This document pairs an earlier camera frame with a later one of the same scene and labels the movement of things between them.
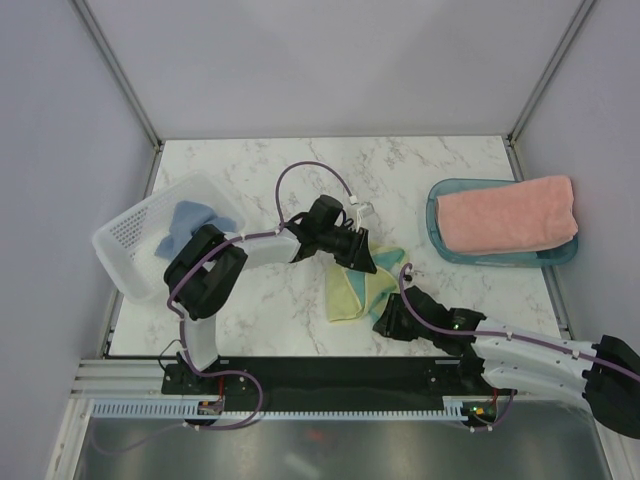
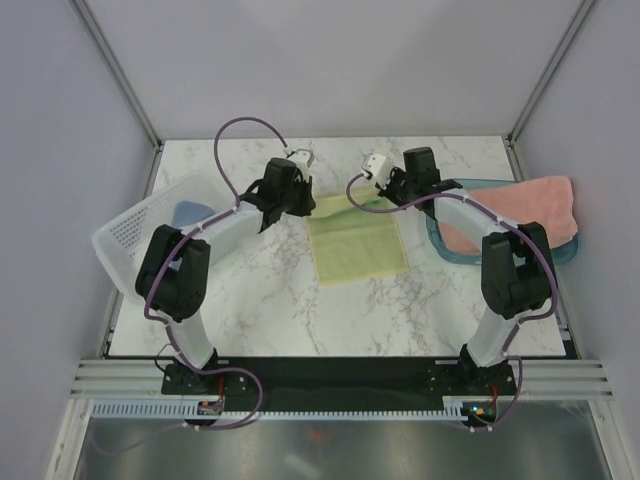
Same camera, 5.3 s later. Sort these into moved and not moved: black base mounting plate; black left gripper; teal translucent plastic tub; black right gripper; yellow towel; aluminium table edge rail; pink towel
Moved: yellow towel; black right gripper; black left gripper
Not moved: teal translucent plastic tub; black base mounting plate; pink towel; aluminium table edge rail
